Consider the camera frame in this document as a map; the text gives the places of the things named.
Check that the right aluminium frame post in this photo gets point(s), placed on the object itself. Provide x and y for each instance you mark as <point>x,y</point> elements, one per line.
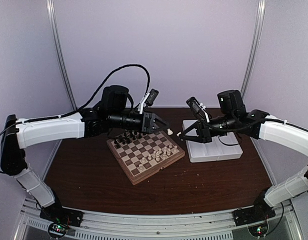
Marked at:
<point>258,27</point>

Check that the front aluminium rail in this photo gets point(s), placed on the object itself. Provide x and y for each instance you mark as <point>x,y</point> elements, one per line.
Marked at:
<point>219,225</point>

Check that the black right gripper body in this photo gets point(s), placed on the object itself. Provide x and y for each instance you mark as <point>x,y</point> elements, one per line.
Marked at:
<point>206,137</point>

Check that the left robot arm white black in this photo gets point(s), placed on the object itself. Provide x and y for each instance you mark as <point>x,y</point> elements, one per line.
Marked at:
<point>109,113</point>

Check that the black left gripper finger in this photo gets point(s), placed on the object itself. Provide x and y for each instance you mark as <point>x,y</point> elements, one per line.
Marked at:
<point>160,122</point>
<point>157,128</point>

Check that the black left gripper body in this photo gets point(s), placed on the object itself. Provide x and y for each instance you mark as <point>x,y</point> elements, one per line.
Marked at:
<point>146,121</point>

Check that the wooden chess board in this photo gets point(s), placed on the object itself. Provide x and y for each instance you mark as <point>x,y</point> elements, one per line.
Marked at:
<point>129,156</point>

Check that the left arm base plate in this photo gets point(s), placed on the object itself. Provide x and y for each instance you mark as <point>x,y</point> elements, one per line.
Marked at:
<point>68,218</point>

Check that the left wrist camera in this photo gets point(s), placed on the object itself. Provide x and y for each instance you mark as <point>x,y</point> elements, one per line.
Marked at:
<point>147,100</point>

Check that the controller board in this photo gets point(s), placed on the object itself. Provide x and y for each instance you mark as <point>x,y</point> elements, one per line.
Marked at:
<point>56,230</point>
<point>258,230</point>

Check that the white bishop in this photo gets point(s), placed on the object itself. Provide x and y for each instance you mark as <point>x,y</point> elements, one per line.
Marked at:
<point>169,132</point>

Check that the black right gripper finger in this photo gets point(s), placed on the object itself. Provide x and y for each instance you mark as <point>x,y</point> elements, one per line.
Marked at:
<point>190,138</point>
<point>190,126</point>

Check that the aluminium frame post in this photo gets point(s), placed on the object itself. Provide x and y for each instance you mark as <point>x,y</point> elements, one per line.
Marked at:
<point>258,27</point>
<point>59,54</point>

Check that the white plastic tray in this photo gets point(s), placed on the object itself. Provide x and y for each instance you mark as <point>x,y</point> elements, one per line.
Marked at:
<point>225,148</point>

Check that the left aluminium frame post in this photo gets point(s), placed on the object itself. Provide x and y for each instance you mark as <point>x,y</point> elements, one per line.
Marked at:
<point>59,54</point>

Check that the right controller board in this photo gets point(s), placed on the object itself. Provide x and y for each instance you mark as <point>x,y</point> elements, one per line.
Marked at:
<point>258,230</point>

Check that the row of dark chess pieces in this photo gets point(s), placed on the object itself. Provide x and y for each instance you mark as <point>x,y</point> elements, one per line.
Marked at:
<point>127,137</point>

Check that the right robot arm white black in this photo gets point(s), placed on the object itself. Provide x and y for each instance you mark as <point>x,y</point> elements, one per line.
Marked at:
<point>257,124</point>

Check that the left controller board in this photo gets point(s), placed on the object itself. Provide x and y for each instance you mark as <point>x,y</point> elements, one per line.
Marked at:
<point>56,230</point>

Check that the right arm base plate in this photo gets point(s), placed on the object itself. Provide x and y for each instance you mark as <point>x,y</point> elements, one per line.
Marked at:
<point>250,215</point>

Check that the white chess queen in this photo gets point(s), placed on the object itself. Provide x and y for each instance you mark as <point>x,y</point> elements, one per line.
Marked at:
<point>157,157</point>

